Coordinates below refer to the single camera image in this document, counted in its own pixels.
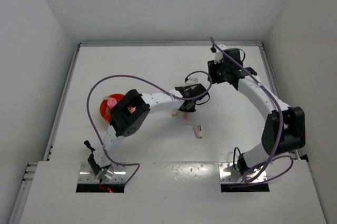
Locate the pink correction tape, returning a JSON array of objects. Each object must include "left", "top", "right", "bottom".
[{"left": 182, "top": 112, "right": 189, "bottom": 120}]

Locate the small yellow eraser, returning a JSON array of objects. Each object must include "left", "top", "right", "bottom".
[{"left": 171, "top": 111, "right": 178, "bottom": 117}]

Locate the pink capped glue bottle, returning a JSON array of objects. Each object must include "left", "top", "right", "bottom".
[{"left": 107, "top": 98, "right": 118, "bottom": 110}]

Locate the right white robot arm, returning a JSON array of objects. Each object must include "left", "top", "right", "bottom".
[{"left": 207, "top": 46, "right": 306, "bottom": 175}]

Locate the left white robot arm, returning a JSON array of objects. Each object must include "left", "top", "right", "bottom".
[{"left": 88, "top": 83, "right": 210, "bottom": 177}]

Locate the pink mini stapler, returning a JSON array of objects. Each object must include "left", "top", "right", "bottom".
[{"left": 193, "top": 124, "right": 204, "bottom": 139}]

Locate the orange round organizer container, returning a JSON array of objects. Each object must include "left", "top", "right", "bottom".
[{"left": 100, "top": 93, "right": 124, "bottom": 122}]

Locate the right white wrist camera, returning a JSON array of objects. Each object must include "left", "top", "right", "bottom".
[{"left": 210, "top": 44, "right": 228, "bottom": 64}]

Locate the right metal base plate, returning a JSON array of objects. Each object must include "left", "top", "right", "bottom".
[{"left": 218, "top": 162, "right": 267, "bottom": 184}]

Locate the metal base plate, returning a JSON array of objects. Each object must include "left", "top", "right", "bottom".
[
  {"left": 218, "top": 162, "right": 267, "bottom": 184},
  {"left": 77, "top": 162, "right": 126, "bottom": 184}
]

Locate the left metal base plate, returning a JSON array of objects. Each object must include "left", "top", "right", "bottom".
[{"left": 77, "top": 162, "right": 126, "bottom": 184}]

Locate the aluminium frame rail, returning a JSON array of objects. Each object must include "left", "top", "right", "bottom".
[{"left": 15, "top": 42, "right": 302, "bottom": 223}]

